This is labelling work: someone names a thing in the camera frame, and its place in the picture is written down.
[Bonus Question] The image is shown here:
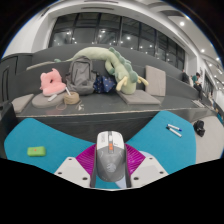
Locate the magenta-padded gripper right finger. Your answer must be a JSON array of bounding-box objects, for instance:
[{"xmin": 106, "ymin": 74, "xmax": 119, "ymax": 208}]
[{"xmin": 123, "ymin": 143, "xmax": 169, "ymax": 189}]

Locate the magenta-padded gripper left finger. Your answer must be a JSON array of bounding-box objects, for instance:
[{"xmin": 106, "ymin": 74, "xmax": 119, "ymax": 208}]
[{"xmin": 53, "ymin": 143, "xmax": 98, "ymax": 189}]

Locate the grey and white computer mouse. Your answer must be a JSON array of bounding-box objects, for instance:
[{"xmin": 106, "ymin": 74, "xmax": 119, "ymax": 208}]
[{"xmin": 89, "ymin": 130, "xmax": 132, "ymax": 189}]

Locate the green rectangular case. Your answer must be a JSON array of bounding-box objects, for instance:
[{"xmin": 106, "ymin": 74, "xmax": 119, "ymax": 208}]
[{"xmin": 27, "ymin": 145, "xmax": 47, "ymax": 157}]

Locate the black bag on floor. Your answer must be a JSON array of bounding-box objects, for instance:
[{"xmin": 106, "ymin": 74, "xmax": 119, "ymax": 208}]
[{"xmin": 193, "ymin": 119, "xmax": 206, "ymax": 138}]

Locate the flat grey square cushion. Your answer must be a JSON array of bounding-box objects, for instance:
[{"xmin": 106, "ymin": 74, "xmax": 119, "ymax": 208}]
[{"xmin": 116, "ymin": 89, "xmax": 162, "ymax": 106}]

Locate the round grey seat cushion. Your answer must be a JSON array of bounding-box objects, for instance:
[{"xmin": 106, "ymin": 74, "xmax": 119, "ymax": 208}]
[{"xmin": 31, "ymin": 91, "xmax": 68, "ymax": 109}]

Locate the small grey seat cushion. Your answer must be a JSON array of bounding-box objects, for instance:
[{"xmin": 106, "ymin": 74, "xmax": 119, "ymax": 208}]
[{"xmin": 11, "ymin": 93, "xmax": 35, "ymax": 114}]

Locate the pink plush cushion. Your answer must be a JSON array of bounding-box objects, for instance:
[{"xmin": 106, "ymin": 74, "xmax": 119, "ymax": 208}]
[{"xmin": 39, "ymin": 68, "xmax": 67, "ymax": 97}]

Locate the dark blue patterned bag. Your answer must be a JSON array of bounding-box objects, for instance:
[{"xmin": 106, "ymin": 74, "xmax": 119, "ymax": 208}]
[{"xmin": 92, "ymin": 74, "xmax": 118, "ymax": 94}]

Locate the grey backpack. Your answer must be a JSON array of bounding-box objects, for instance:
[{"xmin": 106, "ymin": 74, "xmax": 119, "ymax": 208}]
[{"xmin": 64, "ymin": 55, "xmax": 98, "ymax": 96}]

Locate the person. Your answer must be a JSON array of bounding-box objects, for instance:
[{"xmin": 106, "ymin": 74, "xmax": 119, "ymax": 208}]
[
  {"xmin": 191, "ymin": 72, "xmax": 205, "ymax": 101},
  {"xmin": 181, "ymin": 68, "xmax": 191, "ymax": 84}
]

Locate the green dragon plush toy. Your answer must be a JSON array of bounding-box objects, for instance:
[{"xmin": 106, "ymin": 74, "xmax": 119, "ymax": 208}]
[{"xmin": 53, "ymin": 46, "xmax": 150, "ymax": 95}]

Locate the beige rope coil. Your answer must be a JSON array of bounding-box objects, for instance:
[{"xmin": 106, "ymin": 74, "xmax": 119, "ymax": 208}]
[{"xmin": 63, "ymin": 91, "xmax": 81, "ymax": 106}]

